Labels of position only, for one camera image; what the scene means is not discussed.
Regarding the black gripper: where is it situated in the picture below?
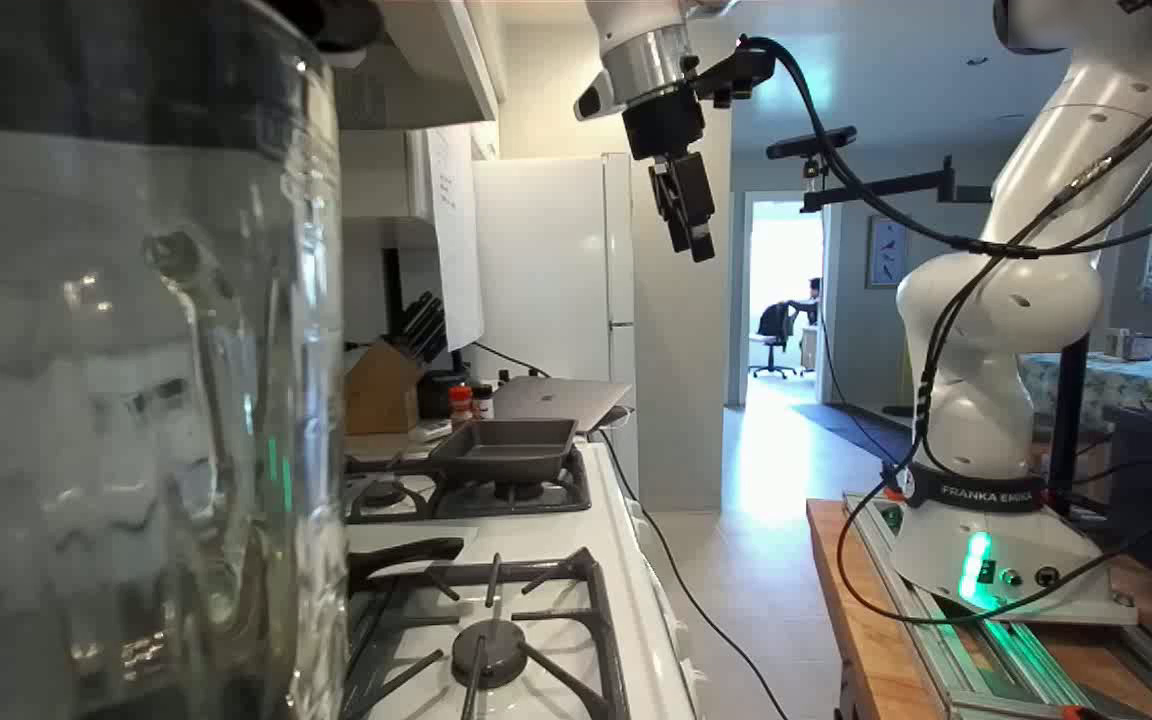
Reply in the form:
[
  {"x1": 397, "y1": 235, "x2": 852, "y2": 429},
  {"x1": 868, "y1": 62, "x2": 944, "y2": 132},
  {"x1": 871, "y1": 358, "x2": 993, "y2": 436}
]
[{"x1": 621, "y1": 89, "x2": 723, "y2": 267}]

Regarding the dark grey baking tray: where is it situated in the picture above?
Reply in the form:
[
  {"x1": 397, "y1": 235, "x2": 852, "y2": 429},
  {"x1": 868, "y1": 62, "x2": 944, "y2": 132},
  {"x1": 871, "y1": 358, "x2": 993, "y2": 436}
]
[{"x1": 424, "y1": 414, "x2": 579, "y2": 492}]

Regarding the white refrigerator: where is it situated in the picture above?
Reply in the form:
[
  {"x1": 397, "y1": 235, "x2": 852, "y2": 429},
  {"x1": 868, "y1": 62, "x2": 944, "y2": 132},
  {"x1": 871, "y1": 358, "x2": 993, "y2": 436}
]
[{"x1": 471, "y1": 150, "x2": 639, "y2": 391}]

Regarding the black office chair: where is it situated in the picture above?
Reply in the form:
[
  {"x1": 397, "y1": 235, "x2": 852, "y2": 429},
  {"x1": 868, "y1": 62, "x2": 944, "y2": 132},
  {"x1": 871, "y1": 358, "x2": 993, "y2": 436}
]
[{"x1": 753, "y1": 300, "x2": 804, "y2": 385}]

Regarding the white range hood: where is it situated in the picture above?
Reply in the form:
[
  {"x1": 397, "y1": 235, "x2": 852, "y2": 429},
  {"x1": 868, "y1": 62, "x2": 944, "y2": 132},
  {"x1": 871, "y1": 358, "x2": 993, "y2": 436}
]
[{"x1": 333, "y1": 0, "x2": 508, "y2": 135}]

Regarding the brown cardboard box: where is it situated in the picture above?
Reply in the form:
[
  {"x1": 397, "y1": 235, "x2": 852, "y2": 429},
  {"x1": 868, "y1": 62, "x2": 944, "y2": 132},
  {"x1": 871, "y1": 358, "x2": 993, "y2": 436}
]
[{"x1": 342, "y1": 335, "x2": 424, "y2": 441}]

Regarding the black griddle pan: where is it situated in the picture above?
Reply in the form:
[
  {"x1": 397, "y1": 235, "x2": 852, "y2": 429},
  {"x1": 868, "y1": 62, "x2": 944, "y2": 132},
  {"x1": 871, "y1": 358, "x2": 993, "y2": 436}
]
[{"x1": 342, "y1": 449, "x2": 595, "y2": 522}]

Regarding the white gas stove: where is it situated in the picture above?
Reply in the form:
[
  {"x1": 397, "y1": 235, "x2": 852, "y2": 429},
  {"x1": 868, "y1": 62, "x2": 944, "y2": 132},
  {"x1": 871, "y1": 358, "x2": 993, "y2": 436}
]
[{"x1": 339, "y1": 432, "x2": 707, "y2": 720}]

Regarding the black stove grate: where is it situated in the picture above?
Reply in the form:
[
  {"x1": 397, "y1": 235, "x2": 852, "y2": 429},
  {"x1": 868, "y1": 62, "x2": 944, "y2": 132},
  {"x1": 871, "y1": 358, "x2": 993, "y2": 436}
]
[{"x1": 342, "y1": 543, "x2": 633, "y2": 720}]

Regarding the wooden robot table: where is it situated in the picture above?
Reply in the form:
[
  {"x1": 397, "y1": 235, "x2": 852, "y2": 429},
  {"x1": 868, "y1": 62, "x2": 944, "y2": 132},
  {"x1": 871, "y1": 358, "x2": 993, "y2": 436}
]
[{"x1": 804, "y1": 494, "x2": 1152, "y2": 720}]

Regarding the glass blender jar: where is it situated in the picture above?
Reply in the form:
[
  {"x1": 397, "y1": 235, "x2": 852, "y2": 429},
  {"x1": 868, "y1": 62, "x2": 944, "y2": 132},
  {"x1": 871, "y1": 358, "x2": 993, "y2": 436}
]
[{"x1": 0, "y1": 0, "x2": 355, "y2": 720}]

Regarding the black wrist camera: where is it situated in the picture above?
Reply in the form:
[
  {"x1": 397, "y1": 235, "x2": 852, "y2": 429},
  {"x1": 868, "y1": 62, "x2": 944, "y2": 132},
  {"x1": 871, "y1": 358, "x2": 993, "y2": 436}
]
[{"x1": 686, "y1": 35, "x2": 782, "y2": 111}]

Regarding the black camera boom stand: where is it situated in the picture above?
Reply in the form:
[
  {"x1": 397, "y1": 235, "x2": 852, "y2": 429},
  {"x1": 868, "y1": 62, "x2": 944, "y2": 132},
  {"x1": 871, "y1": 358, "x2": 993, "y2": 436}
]
[{"x1": 764, "y1": 123, "x2": 996, "y2": 219}]

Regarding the framed wall picture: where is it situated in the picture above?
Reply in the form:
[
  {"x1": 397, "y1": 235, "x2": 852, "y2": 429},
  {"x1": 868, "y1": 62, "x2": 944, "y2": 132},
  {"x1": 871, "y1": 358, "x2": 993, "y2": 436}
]
[{"x1": 860, "y1": 212, "x2": 916, "y2": 297}]

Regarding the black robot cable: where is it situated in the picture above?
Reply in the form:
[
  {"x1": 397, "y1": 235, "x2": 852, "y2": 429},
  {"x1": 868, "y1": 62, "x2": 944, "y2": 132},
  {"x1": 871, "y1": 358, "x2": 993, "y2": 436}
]
[{"x1": 745, "y1": 35, "x2": 1152, "y2": 261}]

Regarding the black floor cable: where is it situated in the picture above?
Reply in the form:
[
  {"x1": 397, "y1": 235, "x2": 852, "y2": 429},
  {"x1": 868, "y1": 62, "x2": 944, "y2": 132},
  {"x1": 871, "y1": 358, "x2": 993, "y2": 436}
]
[{"x1": 592, "y1": 422, "x2": 795, "y2": 720}]

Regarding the black pan handle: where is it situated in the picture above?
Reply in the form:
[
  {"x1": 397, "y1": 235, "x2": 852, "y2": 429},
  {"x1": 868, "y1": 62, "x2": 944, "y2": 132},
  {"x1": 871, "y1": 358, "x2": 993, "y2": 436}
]
[{"x1": 342, "y1": 533, "x2": 469, "y2": 581}]

